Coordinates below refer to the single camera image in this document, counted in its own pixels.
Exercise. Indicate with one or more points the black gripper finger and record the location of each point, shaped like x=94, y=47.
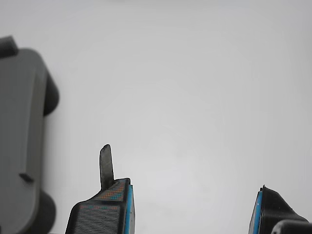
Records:
x=102, y=217
x=270, y=207

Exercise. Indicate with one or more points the grey holder with black legs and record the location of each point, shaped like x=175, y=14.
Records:
x=19, y=126

